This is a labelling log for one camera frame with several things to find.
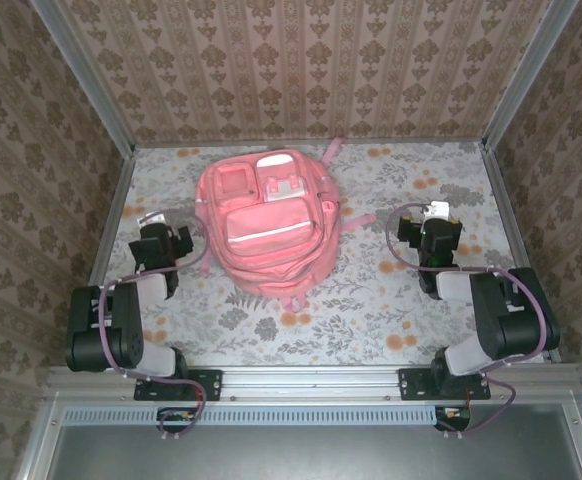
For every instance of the grey metal panel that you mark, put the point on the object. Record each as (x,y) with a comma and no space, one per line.
(296,455)

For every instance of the black connector box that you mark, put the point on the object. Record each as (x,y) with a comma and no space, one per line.
(453,417)
(176,419)

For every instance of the aluminium right frame post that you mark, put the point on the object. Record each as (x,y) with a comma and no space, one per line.
(531,70)

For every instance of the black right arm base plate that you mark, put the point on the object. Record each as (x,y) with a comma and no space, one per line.
(413,385)

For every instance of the aluminium mounting rail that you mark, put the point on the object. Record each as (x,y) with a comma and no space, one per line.
(311,382)

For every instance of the floral patterned table cover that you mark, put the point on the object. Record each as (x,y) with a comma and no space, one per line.
(351,330)

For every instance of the pink school backpack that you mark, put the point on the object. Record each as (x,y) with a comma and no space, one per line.
(266,235)

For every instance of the aluminium left table edge rail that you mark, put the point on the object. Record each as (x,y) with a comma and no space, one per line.
(101,260)

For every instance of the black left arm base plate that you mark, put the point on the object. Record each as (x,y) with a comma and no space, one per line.
(211,385)

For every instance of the aluminium table edge rail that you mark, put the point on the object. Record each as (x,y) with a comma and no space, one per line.
(101,260)
(512,230)
(411,141)

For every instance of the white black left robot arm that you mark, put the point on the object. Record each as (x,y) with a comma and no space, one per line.
(121,325)

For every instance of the aluminium right table edge rail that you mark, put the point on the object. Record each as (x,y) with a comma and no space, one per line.
(512,230)

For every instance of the aluminium rear table edge rail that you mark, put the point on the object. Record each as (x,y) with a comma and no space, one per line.
(411,141)

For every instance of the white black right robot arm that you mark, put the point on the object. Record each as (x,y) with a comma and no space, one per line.
(516,320)

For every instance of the aluminium left frame post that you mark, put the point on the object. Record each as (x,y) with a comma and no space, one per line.
(83,75)

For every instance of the aluminium frame post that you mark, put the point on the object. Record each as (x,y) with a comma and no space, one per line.
(83,75)
(531,70)

